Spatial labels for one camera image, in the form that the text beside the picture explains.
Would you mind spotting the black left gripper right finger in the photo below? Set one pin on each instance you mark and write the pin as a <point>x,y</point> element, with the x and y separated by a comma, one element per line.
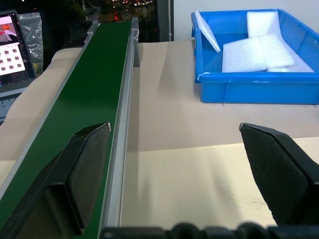
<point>281,174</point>

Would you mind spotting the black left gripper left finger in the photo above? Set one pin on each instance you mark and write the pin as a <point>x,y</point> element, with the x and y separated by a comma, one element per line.
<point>62,174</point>

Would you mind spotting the blue plastic bin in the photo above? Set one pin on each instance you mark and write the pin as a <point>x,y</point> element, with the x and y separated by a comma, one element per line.
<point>249,87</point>

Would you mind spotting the flat white foam sheet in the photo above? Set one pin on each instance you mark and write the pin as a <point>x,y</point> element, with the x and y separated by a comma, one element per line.
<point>299,66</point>

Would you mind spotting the beige table cloth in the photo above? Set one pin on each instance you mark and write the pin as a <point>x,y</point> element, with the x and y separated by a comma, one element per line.
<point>174,112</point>

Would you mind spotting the curved white foam sheet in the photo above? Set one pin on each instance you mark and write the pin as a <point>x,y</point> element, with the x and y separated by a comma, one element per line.
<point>276,49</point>

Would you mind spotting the large white foam sheet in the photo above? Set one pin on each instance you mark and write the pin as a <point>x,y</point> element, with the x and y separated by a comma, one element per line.
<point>241,56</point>

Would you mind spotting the open laptop computer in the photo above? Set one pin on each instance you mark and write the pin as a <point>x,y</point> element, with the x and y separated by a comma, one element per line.
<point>12,49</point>

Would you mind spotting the clear plastic bag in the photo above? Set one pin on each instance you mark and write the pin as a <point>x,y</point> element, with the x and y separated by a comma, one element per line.
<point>31,37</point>

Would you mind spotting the small square white foam block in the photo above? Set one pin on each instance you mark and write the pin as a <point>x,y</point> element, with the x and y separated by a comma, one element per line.
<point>261,23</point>

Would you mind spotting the thin white foam sheet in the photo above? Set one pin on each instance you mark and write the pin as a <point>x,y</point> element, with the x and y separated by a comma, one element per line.
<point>207,32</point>

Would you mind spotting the black window frame post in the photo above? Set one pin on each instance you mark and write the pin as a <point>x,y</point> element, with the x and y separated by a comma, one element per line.
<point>163,20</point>

